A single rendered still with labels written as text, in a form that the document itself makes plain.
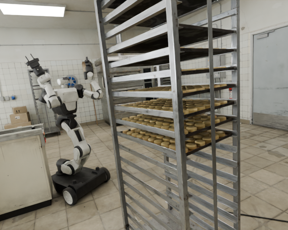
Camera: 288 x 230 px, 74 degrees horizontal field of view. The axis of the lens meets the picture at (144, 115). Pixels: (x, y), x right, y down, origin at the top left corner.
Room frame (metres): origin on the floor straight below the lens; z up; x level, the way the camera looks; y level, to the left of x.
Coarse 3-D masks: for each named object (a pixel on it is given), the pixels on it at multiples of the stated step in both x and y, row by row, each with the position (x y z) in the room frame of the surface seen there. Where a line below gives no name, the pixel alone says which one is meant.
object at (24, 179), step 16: (32, 128) 2.11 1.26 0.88; (0, 144) 1.83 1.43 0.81; (16, 144) 1.88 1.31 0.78; (32, 144) 1.93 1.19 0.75; (0, 160) 1.81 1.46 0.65; (16, 160) 1.86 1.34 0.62; (32, 160) 1.92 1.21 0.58; (0, 176) 1.80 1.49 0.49; (16, 176) 1.85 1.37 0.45; (32, 176) 1.91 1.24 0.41; (48, 176) 2.04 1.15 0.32; (0, 192) 1.79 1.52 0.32; (16, 192) 1.84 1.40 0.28; (32, 192) 1.89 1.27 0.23; (48, 192) 1.95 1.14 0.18; (0, 208) 1.77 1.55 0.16; (16, 208) 1.83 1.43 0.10; (32, 208) 1.91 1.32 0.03
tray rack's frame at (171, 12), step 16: (96, 0) 1.24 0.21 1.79; (208, 0) 0.89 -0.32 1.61; (176, 16) 0.76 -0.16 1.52; (208, 16) 0.89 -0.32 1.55; (176, 32) 0.76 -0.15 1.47; (208, 32) 0.89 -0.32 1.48; (176, 48) 0.76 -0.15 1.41; (208, 48) 0.89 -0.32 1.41; (176, 64) 0.75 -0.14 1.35; (176, 80) 0.75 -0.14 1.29; (176, 96) 0.75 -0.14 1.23; (176, 112) 0.76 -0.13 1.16; (176, 128) 0.76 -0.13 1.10; (176, 144) 0.77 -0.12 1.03; (176, 160) 0.77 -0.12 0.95; (144, 224) 1.37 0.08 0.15; (176, 224) 1.34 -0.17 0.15; (192, 224) 1.32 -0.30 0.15
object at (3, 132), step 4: (40, 124) 2.24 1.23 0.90; (12, 128) 2.14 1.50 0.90; (16, 128) 2.14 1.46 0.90; (20, 128) 2.15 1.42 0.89; (24, 128) 2.17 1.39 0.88; (28, 128) 2.19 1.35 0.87; (36, 128) 2.22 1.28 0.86; (0, 132) 2.08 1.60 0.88; (4, 132) 2.09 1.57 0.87; (8, 132) 2.11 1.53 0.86; (12, 132) 2.12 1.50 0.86
